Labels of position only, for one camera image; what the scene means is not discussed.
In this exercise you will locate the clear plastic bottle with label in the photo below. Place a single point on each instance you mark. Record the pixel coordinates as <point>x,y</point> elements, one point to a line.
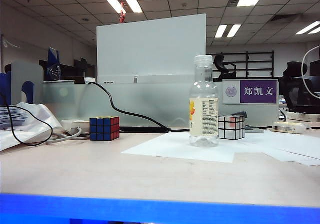
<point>203,109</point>

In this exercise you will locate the frosted glass desk partition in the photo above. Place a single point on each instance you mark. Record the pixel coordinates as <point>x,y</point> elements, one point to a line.
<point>155,101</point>

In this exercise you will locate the white paper sheet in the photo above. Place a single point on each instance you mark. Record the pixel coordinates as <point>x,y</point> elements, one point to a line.
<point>175,146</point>
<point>287,144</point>

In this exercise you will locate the white board panel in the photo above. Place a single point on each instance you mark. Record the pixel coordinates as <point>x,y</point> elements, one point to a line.
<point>150,47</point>

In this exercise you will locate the colourful Rubik's cube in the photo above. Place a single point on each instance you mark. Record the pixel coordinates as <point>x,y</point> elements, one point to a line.
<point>103,129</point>

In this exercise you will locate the black high-back office chair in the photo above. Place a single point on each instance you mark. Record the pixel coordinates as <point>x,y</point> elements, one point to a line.
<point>221,64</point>

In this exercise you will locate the silver mirror cube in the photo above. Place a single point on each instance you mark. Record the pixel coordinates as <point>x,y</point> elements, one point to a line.
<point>231,128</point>

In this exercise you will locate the white power strip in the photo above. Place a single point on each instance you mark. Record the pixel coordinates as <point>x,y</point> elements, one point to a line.
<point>71,124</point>

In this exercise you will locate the red hanging ornament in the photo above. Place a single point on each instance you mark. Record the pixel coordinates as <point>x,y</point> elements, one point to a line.
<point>122,15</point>

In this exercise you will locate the purple and white name plate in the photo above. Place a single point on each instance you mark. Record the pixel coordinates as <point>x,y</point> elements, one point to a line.
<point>257,91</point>

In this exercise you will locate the blue edge strip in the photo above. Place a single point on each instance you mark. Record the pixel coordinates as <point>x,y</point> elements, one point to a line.
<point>160,211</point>

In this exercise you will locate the black shelf rack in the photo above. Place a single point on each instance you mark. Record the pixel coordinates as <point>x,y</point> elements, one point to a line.
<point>257,54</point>

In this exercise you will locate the blue crystal trophy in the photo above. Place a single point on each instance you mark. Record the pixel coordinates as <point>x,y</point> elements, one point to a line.
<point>53,59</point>

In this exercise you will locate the white plastic bag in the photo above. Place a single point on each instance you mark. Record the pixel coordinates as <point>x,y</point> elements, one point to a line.
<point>37,119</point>

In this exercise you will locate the small white labelled box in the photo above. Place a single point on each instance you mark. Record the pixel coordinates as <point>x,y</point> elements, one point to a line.
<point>287,127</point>

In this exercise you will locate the grey and blue file holder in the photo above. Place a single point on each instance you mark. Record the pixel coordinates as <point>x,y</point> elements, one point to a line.
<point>27,71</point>

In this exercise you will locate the black mesh office chair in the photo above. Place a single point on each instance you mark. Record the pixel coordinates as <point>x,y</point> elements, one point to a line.
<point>297,96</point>

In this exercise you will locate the stack of printed papers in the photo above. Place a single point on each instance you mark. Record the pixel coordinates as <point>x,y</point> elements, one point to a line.
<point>12,118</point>

